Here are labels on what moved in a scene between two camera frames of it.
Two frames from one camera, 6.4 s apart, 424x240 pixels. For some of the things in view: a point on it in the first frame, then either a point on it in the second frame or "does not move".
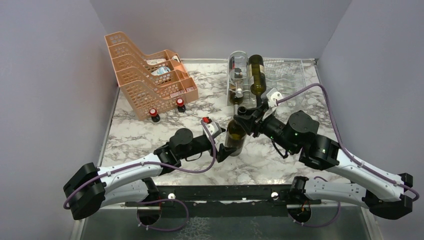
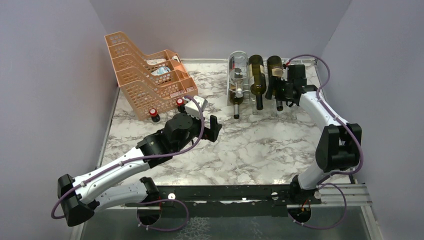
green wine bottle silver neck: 236,135 -> 274,71
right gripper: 250,123 -> 279,82
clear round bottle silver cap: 238,70 does not move
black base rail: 176,201 does not move
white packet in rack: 151,62 does not move
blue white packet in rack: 161,70 does not move
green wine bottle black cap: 259,85 does not move
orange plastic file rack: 155,81 does not move
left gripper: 223,152 -> 211,134
